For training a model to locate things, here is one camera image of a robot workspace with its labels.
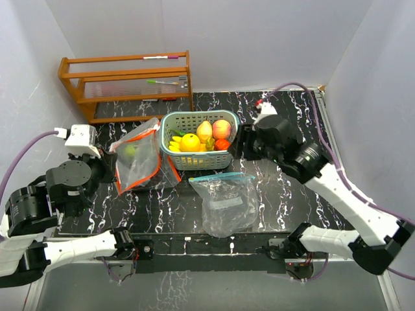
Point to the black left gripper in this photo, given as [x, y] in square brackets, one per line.
[108, 161]

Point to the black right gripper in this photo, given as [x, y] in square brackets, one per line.
[238, 144]

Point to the green custard apple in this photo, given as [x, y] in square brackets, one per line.
[130, 151]

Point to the clear zip top bag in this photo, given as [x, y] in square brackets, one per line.
[151, 169]

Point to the clear zip bag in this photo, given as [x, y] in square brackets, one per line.
[230, 202]
[151, 169]

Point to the yellow bananas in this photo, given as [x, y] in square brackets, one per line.
[174, 144]

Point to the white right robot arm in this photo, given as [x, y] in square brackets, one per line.
[375, 239]

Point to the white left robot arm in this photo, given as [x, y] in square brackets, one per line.
[66, 190]

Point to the orange carrot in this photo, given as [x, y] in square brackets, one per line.
[221, 145]

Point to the orange peach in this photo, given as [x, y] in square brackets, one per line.
[221, 129]

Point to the yellow pear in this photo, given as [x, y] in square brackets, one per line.
[205, 131]

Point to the green cucumber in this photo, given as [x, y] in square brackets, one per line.
[177, 132]

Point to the teal plastic basket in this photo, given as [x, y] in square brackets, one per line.
[188, 122]

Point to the green white marker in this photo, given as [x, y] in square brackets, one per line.
[162, 82]

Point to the wooden rack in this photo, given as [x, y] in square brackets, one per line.
[96, 80]

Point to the pink white marker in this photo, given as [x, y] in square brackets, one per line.
[161, 57]

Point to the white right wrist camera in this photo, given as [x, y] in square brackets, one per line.
[265, 108]

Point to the black metal base rail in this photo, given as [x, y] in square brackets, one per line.
[202, 253]

